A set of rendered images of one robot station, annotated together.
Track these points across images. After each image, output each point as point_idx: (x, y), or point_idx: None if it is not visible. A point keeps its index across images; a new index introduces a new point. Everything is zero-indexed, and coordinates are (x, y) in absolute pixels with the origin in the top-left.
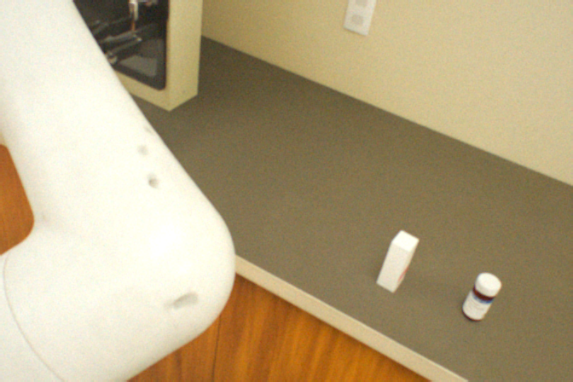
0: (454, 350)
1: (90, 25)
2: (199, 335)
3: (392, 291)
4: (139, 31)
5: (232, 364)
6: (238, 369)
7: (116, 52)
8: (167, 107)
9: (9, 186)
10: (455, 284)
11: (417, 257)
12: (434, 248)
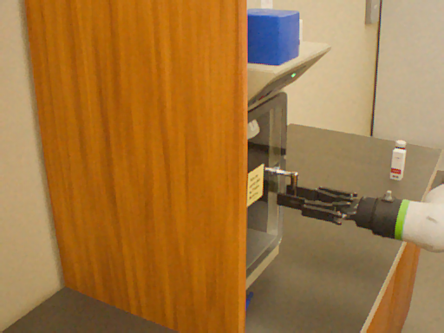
0: (423, 167)
1: (313, 207)
2: (387, 311)
3: (402, 176)
4: (307, 187)
5: (392, 303)
6: (393, 302)
7: (349, 192)
8: (277, 251)
9: None
10: (383, 164)
11: (372, 171)
12: (362, 166)
